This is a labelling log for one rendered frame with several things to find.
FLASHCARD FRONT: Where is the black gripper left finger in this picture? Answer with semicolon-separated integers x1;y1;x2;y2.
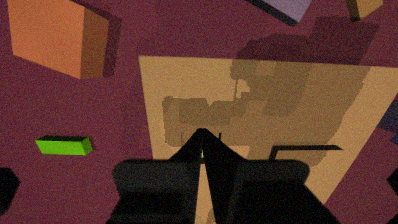
112;128;203;224

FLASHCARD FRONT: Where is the green rectangular block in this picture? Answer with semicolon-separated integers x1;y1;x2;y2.
35;135;92;155

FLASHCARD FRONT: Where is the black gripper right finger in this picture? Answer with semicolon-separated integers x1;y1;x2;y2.
202;128;310;224

